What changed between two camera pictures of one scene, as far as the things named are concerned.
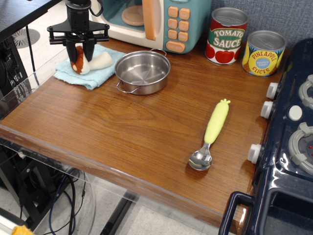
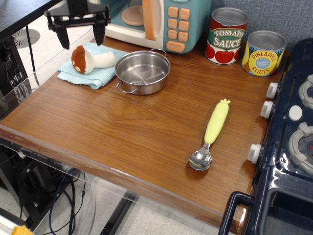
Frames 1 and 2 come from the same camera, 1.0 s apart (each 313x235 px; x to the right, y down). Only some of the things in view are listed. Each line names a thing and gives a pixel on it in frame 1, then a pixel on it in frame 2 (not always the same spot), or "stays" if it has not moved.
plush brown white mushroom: x=102 y=60 stays
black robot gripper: x=78 y=29 to x=77 y=12
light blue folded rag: x=89 y=80 stays
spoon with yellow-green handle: x=201 y=159 stays
